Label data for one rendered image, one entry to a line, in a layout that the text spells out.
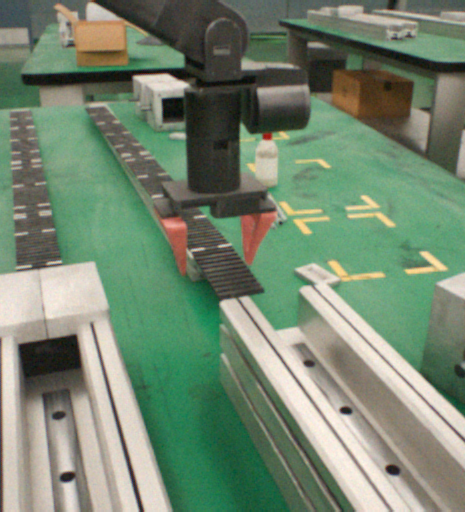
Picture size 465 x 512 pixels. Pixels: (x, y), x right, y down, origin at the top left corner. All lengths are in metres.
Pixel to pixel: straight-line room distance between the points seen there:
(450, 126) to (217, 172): 2.38
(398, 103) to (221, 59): 3.75
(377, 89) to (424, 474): 3.90
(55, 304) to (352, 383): 0.24
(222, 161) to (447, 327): 0.27
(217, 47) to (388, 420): 0.36
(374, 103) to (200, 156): 3.65
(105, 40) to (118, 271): 1.82
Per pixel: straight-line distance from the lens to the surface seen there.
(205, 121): 0.61
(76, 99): 2.53
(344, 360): 0.48
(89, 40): 2.51
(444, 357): 0.56
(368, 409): 0.46
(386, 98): 4.27
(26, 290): 0.53
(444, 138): 2.96
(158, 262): 0.77
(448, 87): 2.90
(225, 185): 0.63
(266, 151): 1.01
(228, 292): 0.64
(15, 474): 0.37
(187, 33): 0.59
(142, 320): 0.65
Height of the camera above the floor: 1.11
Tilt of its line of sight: 26 degrees down
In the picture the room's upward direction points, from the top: straight up
